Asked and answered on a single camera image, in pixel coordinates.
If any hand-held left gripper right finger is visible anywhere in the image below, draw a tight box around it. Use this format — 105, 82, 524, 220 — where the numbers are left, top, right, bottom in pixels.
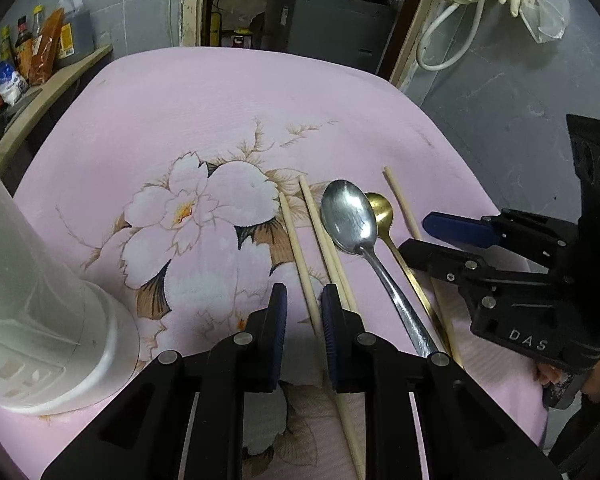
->
320, 282, 563, 480

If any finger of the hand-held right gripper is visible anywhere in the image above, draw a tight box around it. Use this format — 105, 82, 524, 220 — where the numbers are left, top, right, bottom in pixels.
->
397, 239, 551, 302
422, 208, 579, 273

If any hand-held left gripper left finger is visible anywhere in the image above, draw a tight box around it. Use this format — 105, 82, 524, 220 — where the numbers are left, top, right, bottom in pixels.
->
40, 282, 288, 480

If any wooden chopstick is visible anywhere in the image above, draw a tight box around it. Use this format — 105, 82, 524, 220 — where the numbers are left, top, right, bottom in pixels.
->
383, 166, 465, 368
302, 180, 359, 312
298, 175, 366, 480
278, 191, 327, 343

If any gold spoon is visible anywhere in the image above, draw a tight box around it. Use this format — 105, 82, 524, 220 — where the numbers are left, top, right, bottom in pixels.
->
364, 191, 453, 356

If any steel spoon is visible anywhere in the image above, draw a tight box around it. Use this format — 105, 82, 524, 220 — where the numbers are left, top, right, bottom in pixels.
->
320, 178, 441, 361

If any white plastic utensil holder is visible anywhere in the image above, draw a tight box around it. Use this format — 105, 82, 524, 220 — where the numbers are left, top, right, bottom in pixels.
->
0, 142, 141, 417

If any person's right forearm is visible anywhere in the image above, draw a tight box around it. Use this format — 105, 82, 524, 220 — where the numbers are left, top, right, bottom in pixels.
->
550, 350, 600, 473

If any person's right hand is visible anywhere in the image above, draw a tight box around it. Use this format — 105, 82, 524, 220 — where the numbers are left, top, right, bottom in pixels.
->
536, 360, 567, 387

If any clear plastic bag on hook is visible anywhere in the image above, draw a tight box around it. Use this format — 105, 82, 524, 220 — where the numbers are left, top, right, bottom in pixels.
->
520, 0, 571, 45

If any grey cabinet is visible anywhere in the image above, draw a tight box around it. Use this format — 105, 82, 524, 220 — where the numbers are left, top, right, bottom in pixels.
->
265, 0, 396, 81

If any pink floral tablecloth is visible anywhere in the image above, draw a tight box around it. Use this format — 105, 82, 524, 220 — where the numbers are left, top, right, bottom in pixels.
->
0, 46, 551, 480

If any orange seasoning packet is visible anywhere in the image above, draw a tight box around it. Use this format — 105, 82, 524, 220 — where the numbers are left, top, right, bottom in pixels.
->
30, 7, 66, 86

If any large dark oil jug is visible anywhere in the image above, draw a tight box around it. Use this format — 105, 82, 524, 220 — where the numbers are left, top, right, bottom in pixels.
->
55, 0, 97, 67

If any blue white packet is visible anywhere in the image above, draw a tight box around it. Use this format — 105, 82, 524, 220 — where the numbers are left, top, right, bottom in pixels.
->
0, 60, 31, 106

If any white hose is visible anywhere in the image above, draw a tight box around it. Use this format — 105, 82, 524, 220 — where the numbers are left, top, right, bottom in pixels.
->
416, 0, 511, 72

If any worn door frame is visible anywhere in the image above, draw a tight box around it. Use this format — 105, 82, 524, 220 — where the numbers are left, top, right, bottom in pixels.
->
177, 0, 453, 95

